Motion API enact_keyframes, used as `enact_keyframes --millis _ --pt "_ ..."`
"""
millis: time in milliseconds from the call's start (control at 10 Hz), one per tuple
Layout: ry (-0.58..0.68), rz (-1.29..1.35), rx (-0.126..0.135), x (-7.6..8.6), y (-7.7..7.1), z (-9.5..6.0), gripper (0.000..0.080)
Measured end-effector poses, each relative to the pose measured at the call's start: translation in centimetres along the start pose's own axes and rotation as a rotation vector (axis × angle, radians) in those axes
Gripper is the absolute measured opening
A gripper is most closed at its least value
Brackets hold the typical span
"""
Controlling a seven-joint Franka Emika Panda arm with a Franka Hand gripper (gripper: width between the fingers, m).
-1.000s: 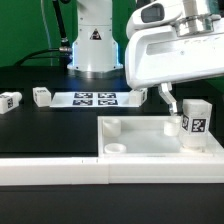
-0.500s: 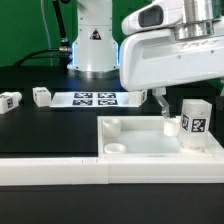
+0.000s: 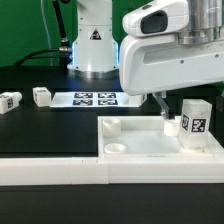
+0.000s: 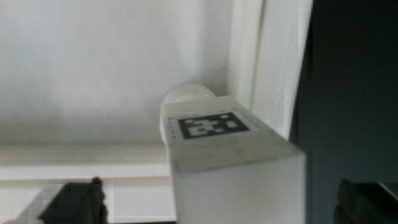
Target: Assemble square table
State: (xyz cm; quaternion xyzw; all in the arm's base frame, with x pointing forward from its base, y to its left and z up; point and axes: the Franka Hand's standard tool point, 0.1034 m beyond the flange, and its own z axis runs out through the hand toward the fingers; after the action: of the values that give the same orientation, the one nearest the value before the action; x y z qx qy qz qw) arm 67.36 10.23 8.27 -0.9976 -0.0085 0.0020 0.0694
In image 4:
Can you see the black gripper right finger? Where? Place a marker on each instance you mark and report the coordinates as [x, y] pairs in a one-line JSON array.
[[366, 203]]

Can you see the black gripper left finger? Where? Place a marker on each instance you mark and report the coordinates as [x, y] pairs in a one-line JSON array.
[[67, 204]]

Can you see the white table leg with tag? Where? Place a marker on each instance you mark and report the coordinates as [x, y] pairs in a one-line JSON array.
[[236, 165]]

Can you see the white square tabletop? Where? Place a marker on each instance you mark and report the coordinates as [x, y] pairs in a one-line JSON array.
[[96, 54]]

